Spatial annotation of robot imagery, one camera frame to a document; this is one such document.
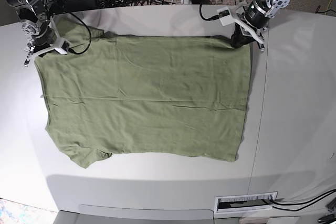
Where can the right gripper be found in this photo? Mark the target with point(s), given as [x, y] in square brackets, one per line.
[41, 39]

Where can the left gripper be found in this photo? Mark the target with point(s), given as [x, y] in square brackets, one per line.
[252, 15]

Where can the green T-shirt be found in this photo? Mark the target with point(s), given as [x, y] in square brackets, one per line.
[128, 94]

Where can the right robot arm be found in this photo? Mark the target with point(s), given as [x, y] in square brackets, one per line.
[38, 24]

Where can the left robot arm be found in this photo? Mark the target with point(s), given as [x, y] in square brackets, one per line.
[273, 5]

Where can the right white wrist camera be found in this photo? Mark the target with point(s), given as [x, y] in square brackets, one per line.
[61, 45]

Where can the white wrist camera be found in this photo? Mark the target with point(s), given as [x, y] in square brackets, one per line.
[61, 45]
[225, 16]

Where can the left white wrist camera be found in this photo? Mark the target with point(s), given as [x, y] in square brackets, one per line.
[225, 16]

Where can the white cable grommet tray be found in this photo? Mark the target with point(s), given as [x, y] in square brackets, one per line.
[244, 203]

